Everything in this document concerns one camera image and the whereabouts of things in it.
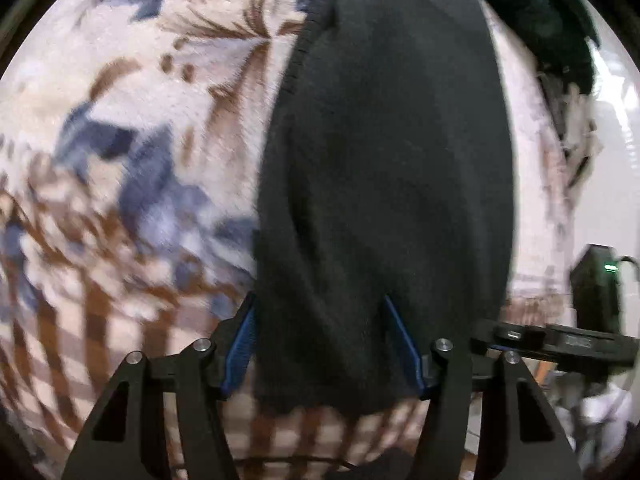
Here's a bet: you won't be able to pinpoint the teal fleece blanket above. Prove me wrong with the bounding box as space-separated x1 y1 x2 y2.
450 0 601 96

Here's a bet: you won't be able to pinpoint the beige patterned garment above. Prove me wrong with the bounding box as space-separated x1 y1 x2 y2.
537 72 607 192

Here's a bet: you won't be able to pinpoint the white headboard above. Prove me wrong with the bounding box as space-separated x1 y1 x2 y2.
570 35 640 271

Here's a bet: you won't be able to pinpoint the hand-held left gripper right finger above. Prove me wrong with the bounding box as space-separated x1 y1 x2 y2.
382 295 583 480

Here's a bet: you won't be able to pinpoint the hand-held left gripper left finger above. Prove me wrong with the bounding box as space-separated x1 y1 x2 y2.
60 292 259 480

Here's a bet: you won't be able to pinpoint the person's legs in grey trousers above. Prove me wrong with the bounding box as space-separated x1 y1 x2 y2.
325 447 416 480

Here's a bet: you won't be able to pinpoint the bed with floral bedspread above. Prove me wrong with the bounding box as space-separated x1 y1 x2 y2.
0 0 576 480

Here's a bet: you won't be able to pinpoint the white crumpled cloth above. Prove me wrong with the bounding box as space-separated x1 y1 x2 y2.
550 382 633 467

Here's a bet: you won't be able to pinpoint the dark striped sweater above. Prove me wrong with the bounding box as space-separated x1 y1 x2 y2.
252 0 516 416

